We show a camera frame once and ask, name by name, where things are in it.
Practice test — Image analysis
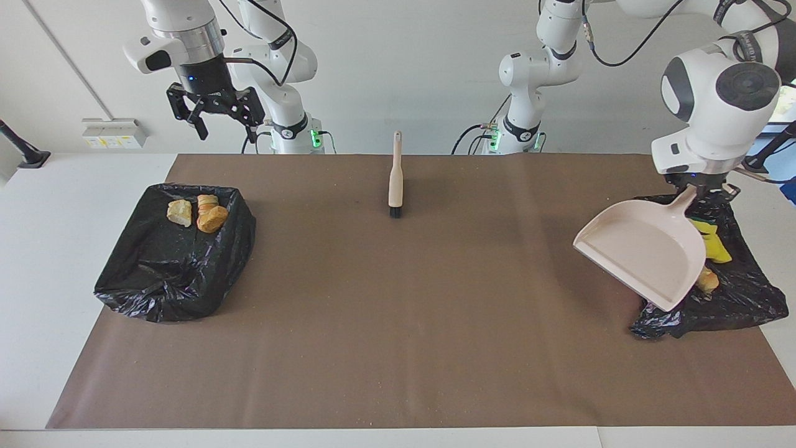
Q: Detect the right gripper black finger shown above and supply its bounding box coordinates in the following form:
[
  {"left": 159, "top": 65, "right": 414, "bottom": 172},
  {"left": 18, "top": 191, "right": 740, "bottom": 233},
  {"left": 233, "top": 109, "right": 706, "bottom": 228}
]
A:
[
  {"left": 235, "top": 87, "right": 266, "bottom": 144},
  {"left": 166, "top": 84, "right": 209, "bottom": 141}
]

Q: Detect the beige plastic dustpan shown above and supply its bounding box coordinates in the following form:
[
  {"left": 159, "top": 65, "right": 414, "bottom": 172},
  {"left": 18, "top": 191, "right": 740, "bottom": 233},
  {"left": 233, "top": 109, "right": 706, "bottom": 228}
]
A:
[{"left": 573, "top": 185, "right": 707, "bottom": 312}]

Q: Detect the brown bread roll toy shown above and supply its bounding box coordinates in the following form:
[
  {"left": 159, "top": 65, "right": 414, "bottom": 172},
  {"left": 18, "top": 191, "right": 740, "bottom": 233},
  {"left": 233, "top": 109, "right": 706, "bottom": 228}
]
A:
[{"left": 197, "top": 205, "right": 229, "bottom": 234}]

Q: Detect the black plastic trash bag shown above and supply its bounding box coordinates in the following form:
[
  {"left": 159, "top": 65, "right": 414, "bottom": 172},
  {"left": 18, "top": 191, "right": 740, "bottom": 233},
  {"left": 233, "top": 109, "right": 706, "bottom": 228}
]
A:
[{"left": 629, "top": 193, "right": 789, "bottom": 340}]

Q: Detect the left black-bagged bin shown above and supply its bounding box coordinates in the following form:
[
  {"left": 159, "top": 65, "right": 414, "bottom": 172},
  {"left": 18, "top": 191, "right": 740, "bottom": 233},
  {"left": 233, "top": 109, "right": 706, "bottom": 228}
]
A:
[{"left": 94, "top": 183, "right": 257, "bottom": 323}]

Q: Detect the black stand with clamp foot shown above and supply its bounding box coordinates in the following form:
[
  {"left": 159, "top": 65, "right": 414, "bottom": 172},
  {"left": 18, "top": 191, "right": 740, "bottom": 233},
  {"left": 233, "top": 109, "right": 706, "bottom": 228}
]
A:
[
  {"left": 741, "top": 120, "right": 796, "bottom": 174},
  {"left": 0, "top": 118, "right": 52, "bottom": 169}
]

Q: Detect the window with green view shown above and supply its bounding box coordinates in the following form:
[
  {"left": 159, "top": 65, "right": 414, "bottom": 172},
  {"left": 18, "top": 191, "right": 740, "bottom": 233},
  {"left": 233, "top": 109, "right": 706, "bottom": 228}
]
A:
[{"left": 768, "top": 84, "right": 796, "bottom": 125}]

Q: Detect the brown paper table mat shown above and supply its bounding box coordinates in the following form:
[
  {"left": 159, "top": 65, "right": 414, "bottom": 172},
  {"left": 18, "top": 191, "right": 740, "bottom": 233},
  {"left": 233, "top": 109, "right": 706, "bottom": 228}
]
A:
[{"left": 47, "top": 154, "right": 796, "bottom": 430}]

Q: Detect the black right arm base cable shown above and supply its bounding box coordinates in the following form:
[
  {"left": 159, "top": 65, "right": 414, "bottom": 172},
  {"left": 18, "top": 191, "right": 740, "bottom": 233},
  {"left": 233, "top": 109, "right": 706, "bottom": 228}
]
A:
[{"left": 241, "top": 121, "right": 274, "bottom": 154}]

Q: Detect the black arm base cable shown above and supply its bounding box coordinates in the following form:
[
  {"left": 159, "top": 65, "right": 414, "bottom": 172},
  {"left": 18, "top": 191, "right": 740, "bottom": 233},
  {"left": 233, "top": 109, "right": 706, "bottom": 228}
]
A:
[
  {"left": 452, "top": 123, "right": 498, "bottom": 154},
  {"left": 241, "top": 121, "right": 274, "bottom": 154}
]

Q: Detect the black right arm wrist cable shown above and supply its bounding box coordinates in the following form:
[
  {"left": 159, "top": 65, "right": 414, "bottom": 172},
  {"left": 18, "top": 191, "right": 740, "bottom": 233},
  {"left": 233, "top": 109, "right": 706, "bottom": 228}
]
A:
[{"left": 215, "top": 0, "right": 299, "bottom": 88}]

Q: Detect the black arm wrist cable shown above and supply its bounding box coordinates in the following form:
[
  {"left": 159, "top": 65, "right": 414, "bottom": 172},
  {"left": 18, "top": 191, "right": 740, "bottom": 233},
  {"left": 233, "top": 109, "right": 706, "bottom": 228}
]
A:
[
  {"left": 215, "top": 0, "right": 299, "bottom": 88},
  {"left": 581, "top": 0, "right": 796, "bottom": 67}
]

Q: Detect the white wall socket box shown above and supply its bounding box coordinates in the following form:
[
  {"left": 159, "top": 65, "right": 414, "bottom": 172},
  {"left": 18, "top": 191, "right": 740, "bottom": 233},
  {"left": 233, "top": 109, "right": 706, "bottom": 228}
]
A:
[{"left": 82, "top": 118, "right": 149, "bottom": 149}]

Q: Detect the black left arm wrist cable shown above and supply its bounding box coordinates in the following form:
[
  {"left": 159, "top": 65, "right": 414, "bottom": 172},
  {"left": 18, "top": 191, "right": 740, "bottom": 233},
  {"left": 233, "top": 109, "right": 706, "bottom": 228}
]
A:
[{"left": 581, "top": 0, "right": 796, "bottom": 67}]

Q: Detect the black left arm base cable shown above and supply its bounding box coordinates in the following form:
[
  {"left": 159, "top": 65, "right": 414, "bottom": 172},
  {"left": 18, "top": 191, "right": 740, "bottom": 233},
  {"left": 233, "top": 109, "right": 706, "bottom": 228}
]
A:
[{"left": 452, "top": 123, "right": 498, "bottom": 154}]

